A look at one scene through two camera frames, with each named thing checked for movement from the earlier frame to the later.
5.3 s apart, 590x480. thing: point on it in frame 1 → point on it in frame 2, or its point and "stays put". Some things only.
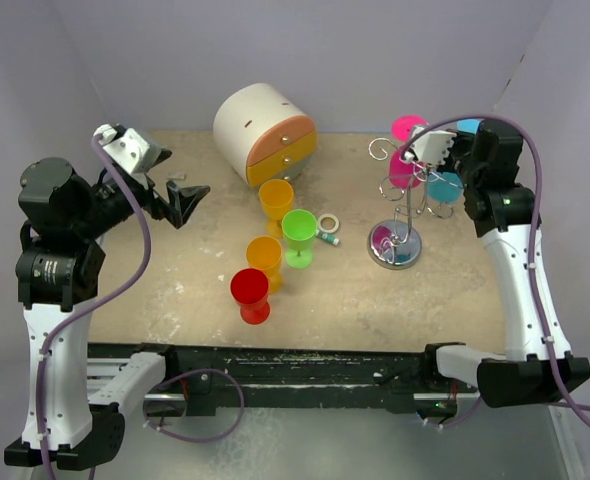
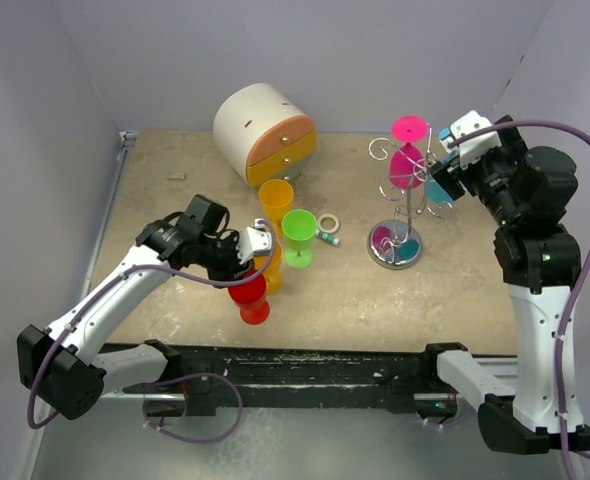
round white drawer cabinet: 265,134 stays put
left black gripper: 181,200 → 234,268
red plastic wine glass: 250,289 stays put
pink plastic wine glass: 405,175 stays put
